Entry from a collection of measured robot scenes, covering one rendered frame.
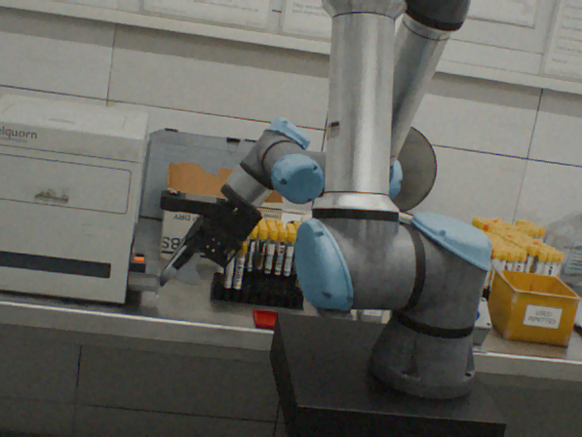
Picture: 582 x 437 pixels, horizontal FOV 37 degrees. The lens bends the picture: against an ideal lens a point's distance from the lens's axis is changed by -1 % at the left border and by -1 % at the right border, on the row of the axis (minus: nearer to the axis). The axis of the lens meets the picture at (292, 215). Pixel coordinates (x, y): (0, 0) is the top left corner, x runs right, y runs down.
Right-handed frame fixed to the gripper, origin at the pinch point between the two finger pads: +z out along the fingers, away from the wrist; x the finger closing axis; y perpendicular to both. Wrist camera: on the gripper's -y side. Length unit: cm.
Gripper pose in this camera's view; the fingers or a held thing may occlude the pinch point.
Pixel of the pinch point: (161, 277)
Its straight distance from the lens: 158.5
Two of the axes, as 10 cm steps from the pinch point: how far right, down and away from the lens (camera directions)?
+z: -6.2, 7.7, 1.3
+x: -1.2, -2.5, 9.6
